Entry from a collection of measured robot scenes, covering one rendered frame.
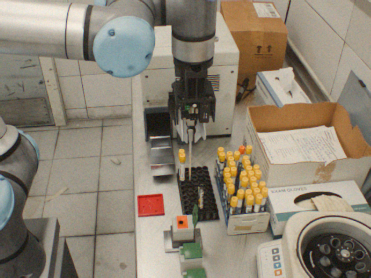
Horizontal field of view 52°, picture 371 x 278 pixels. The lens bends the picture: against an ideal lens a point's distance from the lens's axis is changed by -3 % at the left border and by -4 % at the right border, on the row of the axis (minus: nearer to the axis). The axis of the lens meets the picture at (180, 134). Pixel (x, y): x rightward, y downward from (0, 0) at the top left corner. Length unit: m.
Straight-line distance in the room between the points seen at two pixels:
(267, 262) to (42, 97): 2.08
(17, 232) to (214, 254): 0.44
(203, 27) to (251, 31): 0.87
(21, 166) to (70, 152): 1.73
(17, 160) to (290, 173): 0.63
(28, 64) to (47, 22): 2.07
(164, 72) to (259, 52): 0.55
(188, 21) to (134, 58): 0.17
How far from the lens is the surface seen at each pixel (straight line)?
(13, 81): 2.68
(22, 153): 0.87
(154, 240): 0.98
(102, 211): 2.20
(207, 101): 0.70
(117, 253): 2.03
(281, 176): 1.00
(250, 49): 1.53
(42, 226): 1.00
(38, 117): 2.80
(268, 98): 1.40
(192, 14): 0.63
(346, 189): 1.07
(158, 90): 1.12
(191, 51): 0.66
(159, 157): 1.11
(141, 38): 0.49
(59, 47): 0.53
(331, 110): 1.24
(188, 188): 1.05
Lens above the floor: 1.67
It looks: 40 degrees down
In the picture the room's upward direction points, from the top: straight up
